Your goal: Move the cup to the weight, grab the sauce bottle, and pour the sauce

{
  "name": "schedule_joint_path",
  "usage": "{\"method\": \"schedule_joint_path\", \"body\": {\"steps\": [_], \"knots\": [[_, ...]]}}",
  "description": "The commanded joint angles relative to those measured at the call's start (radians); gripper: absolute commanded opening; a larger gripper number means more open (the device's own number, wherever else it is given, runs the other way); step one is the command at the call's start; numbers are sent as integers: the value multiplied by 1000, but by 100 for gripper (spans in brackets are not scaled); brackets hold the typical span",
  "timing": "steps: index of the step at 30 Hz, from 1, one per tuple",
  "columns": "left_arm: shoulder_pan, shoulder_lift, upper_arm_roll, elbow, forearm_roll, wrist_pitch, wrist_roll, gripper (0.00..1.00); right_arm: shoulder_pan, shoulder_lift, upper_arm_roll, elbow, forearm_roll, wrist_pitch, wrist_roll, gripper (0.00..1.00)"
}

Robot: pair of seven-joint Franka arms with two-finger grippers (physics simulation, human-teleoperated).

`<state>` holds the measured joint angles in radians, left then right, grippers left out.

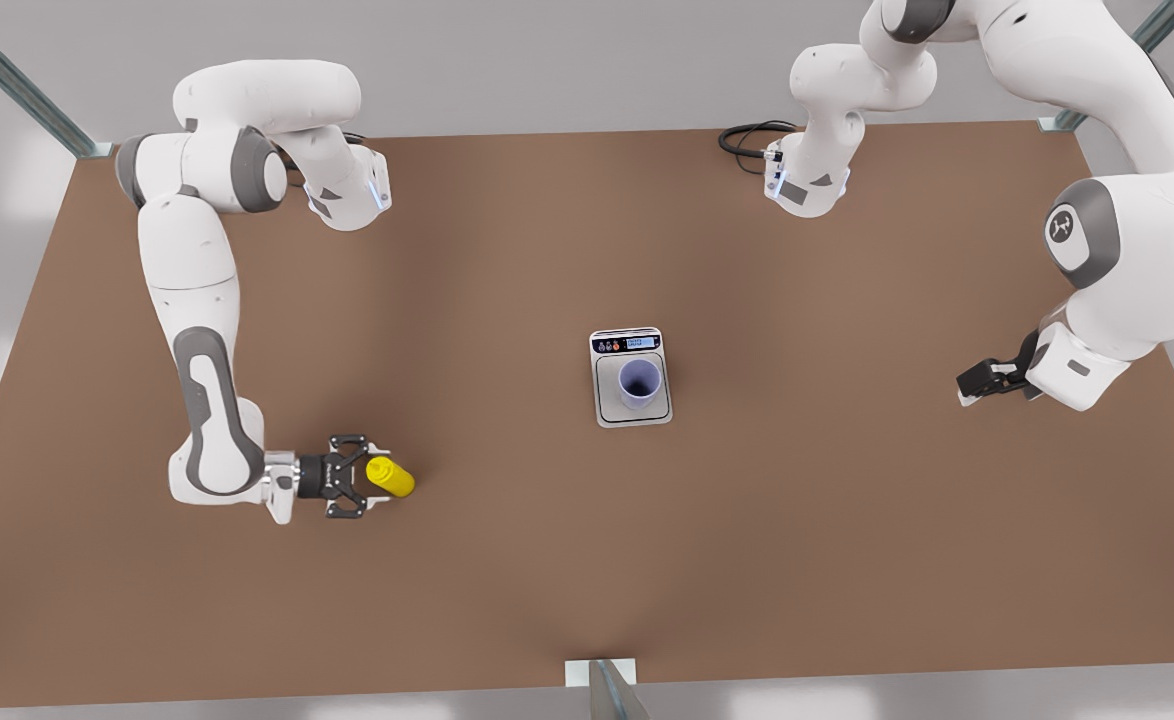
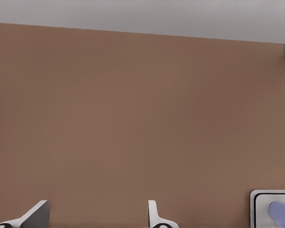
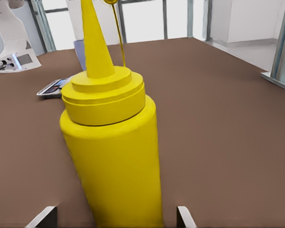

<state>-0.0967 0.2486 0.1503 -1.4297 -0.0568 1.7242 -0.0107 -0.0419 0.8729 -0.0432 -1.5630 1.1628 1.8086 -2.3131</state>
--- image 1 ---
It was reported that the yellow sauce bottle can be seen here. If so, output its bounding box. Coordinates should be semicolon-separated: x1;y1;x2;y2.
366;456;416;499

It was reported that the lilac cup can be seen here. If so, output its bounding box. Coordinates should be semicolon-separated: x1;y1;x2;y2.
617;358;664;411

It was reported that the silver kitchen scale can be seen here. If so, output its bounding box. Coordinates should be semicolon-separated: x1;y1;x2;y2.
589;327;674;429

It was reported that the silver frame post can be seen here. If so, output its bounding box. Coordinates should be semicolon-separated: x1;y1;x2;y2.
564;657;652;720
0;3;114;160
1039;0;1174;133

